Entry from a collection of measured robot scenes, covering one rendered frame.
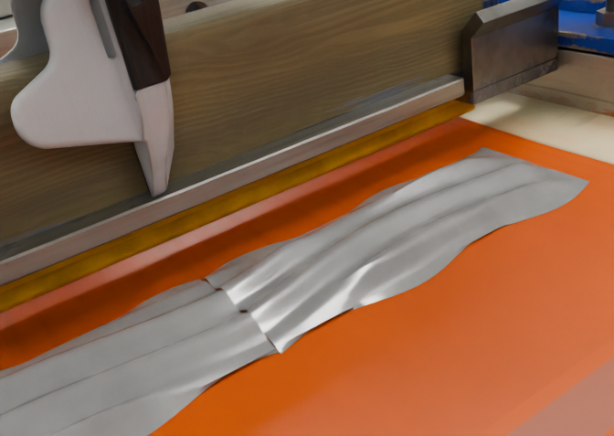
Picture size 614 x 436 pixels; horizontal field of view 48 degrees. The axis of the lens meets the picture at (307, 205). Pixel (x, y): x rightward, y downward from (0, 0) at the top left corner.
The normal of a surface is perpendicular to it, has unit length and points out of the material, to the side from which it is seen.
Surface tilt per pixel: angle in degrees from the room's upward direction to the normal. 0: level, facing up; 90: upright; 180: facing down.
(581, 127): 0
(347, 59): 90
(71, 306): 0
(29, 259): 90
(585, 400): 0
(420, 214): 33
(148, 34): 103
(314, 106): 90
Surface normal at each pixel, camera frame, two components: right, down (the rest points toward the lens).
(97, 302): -0.15, -0.88
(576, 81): -0.82, 0.37
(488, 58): 0.54, 0.31
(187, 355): 0.11, -0.54
